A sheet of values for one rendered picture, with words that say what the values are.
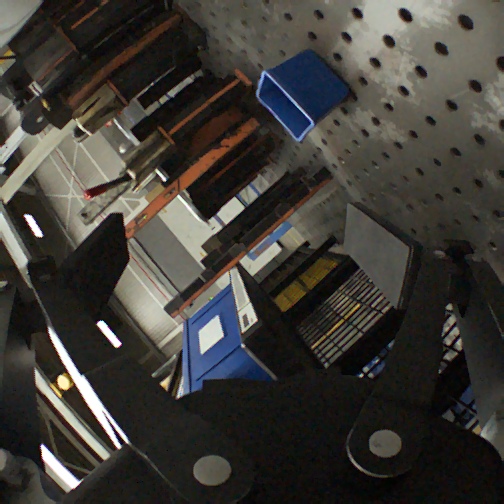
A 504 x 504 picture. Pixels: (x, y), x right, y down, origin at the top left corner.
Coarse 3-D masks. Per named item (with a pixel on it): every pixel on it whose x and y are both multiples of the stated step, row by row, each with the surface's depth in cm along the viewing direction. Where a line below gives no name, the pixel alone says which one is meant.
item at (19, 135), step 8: (16, 136) 378; (24, 136) 389; (8, 144) 377; (16, 144) 384; (0, 152) 373; (8, 152) 384; (0, 160) 380; (0, 168) 382; (0, 200) 377; (8, 216) 376; (16, 224) 385; (24, 240) 381; (24, 248) 374; (32, 256) 377
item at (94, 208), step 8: (120, 176) 72; (128, 184) 72; (112, 192) 71; (120, 192) 71; (96, 200) 70; (104, 200) 71; (112, 200) 71; (88, 208) 70; (96, 208) 70; (104, 208) 71; (80, 216) 69; (88, 216) 70; (96, 216) 71; (88, 224) 71
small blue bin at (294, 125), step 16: (288, 64) 41; (304, 64) 41; (320, 64) 42; (272, 80) 41; (288, 80) 41; (304, 80) 41; (320, 80) 42; (336, 80) 42; (272, 96) 50; (288, 96) 41; (304, 96) 41; (320, 96) 42; (336, 96) 42; (272, 112) 50; (288, 112) 50; (304, 112) 41; (320, 112) 42; (288, 128) 50; (304, 128) 51
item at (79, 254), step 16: (112, 224) 15; (96, 240) 13; (112, 240) 15; (80, 256) 12; (96, 256) 13; (112, 256) 15; (128, 256) 18; (64, 272) 11; (80, 272) 11; (96, 272) 13; (112, 272) 15; (80, 288) 11; (96, 288) 13; (112, 288) 15; (96, 304) 13; (96, 320) 12
